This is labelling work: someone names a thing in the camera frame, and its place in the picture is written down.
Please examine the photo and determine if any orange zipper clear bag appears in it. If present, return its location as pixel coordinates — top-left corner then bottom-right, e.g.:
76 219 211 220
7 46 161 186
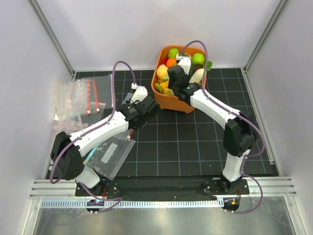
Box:
117 92 137 142

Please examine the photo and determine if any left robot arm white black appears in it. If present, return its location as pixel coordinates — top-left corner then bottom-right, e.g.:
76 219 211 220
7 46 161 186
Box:
49 96 160 196

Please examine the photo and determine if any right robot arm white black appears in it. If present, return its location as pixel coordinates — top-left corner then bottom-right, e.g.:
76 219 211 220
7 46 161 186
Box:
167 66 256 194

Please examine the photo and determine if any red zipper clear bag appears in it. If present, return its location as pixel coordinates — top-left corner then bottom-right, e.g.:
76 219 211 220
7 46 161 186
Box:
87 78 100 115

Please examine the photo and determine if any blue zipper clear bag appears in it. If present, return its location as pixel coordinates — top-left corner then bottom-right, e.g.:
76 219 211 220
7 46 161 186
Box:
84 134 136 180

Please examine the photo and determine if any yellow banana bunch toy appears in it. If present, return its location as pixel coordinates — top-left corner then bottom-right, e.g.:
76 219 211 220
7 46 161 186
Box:
154 80 174 96

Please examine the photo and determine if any yellow lemon toy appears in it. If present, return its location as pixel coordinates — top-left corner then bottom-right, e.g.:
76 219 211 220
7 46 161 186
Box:
156 64 169 80

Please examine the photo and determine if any white radish toy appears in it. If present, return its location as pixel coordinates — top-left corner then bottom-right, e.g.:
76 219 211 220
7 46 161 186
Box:
189 68 205 84

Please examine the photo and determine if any orange fruit toy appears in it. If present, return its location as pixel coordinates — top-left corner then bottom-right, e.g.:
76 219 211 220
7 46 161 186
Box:
166 58 177 68

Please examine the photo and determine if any orange plastic basket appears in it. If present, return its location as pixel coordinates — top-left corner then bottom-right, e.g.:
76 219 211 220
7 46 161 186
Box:
151 45 195 114

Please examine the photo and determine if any green apple toy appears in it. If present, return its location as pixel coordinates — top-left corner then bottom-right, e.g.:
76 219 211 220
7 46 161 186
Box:
191 53 206 66

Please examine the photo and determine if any black grid mat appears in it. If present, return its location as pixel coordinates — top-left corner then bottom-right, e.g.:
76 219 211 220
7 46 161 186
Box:
115 68 278 177

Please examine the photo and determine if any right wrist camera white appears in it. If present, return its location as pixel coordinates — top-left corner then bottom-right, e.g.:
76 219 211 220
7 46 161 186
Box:
176 55 192 75

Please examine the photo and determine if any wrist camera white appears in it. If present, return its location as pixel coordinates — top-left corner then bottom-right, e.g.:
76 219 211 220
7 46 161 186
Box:
130 83 148 103
176 55 192 75

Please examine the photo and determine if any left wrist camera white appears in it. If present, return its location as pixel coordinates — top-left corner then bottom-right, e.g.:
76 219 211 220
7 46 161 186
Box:
130 83 148 103

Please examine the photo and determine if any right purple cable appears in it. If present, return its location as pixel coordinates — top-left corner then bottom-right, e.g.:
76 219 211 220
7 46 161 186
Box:
177 40 266 215

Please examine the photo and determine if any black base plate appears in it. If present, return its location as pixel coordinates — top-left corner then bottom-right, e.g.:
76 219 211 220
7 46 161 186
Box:
89 176 250 198

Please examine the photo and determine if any grey slotted cable duct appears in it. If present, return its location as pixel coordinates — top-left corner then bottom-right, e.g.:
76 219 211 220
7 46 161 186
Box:
41 198 224 209

